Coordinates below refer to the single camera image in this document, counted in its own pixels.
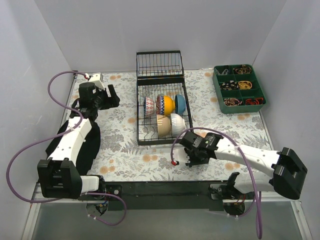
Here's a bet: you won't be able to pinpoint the plain white bowl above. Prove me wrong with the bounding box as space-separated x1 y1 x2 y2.
170 113 186 137

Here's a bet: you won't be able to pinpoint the blue patterned bowl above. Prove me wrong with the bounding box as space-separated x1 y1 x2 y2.
143 97 156 118

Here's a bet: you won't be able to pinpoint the red patterned bowl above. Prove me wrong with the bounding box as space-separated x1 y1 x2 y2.
156 95 165 115

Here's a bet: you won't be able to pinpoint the black wire dish rack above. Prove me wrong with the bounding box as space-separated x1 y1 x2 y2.
136 50 193 146

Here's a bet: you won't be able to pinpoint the blue ceramic bowl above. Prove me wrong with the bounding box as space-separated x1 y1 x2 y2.
174 94 187 116

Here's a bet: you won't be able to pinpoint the yellow bowl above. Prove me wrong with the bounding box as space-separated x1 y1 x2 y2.
164 95 175 116

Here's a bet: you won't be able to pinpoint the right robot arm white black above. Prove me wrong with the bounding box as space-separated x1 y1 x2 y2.
172 131 308 200

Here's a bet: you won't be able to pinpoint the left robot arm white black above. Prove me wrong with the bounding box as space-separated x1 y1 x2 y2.
37 82 120 200

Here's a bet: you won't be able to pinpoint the black cloth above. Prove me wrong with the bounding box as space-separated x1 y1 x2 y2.
45 117 101 176

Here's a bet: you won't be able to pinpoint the brown floral bands in tray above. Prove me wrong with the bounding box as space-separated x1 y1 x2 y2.
223 98 243 107

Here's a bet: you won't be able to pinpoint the black white bands in tray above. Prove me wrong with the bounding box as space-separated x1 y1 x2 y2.
220 80 239 91

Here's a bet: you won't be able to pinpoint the green compartment organizer tray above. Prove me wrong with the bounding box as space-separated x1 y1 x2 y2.
212 64 267 114

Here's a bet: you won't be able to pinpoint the red bands in tray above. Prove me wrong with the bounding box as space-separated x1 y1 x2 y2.
245 97 264 106

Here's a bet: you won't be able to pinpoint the black front base bar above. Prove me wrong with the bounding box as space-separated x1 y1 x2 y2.
104 181 224 211

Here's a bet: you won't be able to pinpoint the yellow bands in tray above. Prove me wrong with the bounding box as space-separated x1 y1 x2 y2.
238 80 253 90

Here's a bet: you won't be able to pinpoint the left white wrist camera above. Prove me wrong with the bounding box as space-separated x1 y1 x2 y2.
84 72 105 90

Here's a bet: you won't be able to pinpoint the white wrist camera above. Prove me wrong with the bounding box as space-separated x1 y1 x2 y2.
84 72 105 90
171 148 190 166

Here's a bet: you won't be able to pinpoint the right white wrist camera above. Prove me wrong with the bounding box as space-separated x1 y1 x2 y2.
171 148 190 166

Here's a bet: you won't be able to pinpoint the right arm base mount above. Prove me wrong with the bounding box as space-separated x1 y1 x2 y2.
208 172 255 217

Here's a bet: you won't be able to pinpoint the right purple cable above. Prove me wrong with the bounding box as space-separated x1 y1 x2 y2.
170 127 263 240

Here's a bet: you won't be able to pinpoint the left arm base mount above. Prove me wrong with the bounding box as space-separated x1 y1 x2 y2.
86 182 123 218

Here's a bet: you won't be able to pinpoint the aluminium frame rail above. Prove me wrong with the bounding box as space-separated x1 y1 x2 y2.
21 181 313 240

